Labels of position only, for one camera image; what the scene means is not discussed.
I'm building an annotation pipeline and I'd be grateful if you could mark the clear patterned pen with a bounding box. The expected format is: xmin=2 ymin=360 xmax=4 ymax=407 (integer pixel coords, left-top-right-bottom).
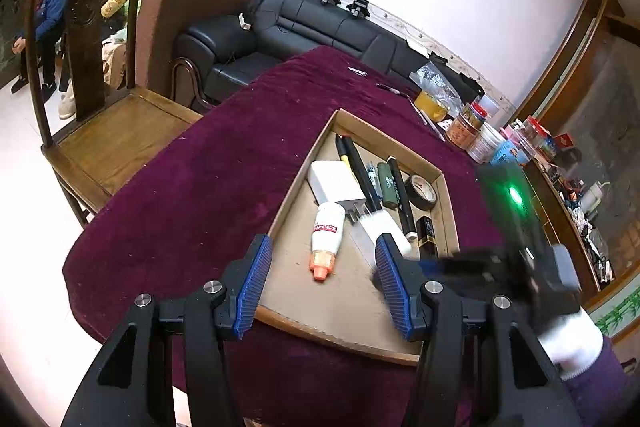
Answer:
xmin=366 ymin=161 xmax=382 ymax=204

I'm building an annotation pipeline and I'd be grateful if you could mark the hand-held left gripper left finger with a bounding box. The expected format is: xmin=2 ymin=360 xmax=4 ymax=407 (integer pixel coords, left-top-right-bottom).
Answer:
xmin=60 ymin=233 xmax=275 ymax=427

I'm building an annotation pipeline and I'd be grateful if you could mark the yellow tape roll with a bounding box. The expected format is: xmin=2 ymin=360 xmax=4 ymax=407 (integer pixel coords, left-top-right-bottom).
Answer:
xmin=415 ymin=89 xmax=451 ymax=120

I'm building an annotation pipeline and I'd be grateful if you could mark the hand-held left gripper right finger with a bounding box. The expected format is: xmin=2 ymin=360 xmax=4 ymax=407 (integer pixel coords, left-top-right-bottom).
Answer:
xmin=374 ymin=233 xmax=586 ymax=427

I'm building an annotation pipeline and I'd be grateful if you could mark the silver pen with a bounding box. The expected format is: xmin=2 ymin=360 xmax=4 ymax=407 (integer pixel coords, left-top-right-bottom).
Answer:
xmin=413 ymin=99 xmax=446 ymax=142

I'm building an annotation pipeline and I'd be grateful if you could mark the black tape roll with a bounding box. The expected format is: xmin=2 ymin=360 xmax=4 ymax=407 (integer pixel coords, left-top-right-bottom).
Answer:
xmin=404 ymin=174 xmax=440 ymax=211

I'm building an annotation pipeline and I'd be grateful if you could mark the black and gold pen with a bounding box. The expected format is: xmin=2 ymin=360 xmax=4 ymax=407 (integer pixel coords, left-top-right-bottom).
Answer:
xmin=334 ymin=134 xmax=353 ymax=170

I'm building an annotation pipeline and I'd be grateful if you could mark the brown armchair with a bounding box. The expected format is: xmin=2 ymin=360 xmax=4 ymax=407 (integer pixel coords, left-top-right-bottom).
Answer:
xmin=135 ymin=0 xmax=265 ymax=108

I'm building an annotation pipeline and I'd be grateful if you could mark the white cup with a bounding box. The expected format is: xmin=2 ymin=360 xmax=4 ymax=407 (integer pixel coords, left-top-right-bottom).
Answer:
xmin=582 ymin=182 xmax=608 ymax=210

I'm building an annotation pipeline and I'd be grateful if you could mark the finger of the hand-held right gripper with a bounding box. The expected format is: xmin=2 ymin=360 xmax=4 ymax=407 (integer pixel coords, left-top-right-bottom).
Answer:
xmin=419 ymin=249 xmax=506 ymax=290

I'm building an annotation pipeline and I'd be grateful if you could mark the shallow cardboard box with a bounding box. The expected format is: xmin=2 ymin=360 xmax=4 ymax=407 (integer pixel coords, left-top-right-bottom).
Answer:
xmin=254 ymin=108 xmax=461 ymax=367

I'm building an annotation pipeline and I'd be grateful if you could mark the orange label jar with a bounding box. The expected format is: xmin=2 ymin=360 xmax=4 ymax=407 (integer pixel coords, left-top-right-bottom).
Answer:
xmin=445 ymin=109 xmax=478 ymax=148

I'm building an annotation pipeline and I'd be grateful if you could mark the clear jar with red lid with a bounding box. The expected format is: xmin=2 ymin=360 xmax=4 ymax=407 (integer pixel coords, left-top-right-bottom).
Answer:
xmin=515 ymin=117 xmax=551 ymax=158

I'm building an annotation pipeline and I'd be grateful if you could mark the clear plastic bag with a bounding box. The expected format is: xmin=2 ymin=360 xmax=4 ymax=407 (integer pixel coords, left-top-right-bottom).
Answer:
xmin=410 ymin=59 xmax=463 ymax=108

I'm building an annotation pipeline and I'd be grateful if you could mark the person's right forearm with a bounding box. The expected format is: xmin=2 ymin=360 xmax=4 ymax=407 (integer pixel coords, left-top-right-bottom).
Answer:
xmin=560 ymin=334 xmax=640 ymax=427

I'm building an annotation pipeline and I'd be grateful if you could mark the white plastic jar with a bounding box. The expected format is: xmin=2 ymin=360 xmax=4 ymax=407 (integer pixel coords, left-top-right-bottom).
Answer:
xmin=467 ymin=123 xmax=503 ymax=164

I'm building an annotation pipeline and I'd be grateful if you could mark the person's right hand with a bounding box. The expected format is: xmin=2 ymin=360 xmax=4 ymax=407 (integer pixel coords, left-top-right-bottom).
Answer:
xmin=537 ymin=308 xmax=604 ymax=381

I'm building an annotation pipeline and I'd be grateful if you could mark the translucent plastic cup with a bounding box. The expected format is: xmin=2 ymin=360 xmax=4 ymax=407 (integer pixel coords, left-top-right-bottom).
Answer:
xmin=477 ymin=94 xmax=502 ymax=120

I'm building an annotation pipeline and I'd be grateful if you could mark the white charger plug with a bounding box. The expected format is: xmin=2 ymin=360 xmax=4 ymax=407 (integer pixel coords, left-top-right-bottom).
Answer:
xmin=348 ymin=202 xmax=413 ymax=269

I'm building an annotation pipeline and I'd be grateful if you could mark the wooden cabinet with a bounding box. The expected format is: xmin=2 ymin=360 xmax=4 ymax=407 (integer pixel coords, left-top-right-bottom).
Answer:
xmin=500 ymin=0 xmax=640 ymax=348

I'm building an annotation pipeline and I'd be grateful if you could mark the black leather sofa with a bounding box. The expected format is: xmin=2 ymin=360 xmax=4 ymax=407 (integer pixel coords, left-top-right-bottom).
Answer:
xmin=172 ymin=0 xmax=483 ymax=115

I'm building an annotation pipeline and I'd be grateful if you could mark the green lighter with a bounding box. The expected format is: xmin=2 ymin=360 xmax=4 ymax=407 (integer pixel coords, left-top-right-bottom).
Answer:
xmin=377 ymin=162 xmax=402 ymax=209

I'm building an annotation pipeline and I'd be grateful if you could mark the pile of assorted clutter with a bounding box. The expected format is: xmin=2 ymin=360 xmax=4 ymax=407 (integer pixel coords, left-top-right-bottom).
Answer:
xmin=550 ymin=167 xmax=616 ymax=283

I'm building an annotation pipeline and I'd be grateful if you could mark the dark wooden chair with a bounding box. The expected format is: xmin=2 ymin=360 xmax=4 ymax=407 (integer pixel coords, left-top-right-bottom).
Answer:
xmin=21 ymin=0 xmax=203 ymax=228

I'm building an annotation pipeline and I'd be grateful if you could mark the black and gold lipstick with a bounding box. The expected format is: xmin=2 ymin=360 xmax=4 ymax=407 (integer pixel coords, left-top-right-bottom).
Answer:
xmin=416 ymin=216 xmax=442 ymax=259

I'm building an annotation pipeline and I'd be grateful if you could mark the white power adapter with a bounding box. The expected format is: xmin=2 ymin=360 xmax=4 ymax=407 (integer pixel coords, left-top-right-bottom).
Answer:
xmin=306 ymin=160 xmax=367 ymax=209

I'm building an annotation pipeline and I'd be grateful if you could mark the black pen with white tip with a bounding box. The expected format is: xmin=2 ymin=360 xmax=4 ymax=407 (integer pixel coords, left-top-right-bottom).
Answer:
xmin=387 ymin=156 xmax=420 ymax=244

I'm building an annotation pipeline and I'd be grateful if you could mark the blue label container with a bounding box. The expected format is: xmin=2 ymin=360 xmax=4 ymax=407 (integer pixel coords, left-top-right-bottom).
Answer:
xmin=487 ymin=142 xmax=533 ymax=168

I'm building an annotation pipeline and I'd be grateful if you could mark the yellow patterned cushion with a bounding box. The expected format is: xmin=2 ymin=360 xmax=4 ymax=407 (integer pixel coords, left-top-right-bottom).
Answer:
xmin=101 ymin=0 xmax=132 ymax=18

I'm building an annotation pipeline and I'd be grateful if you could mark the white bottle with red label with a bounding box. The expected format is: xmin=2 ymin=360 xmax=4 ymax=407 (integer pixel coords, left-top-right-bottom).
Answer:
xmin=309 ymin=202 xmax=346 ymax=283

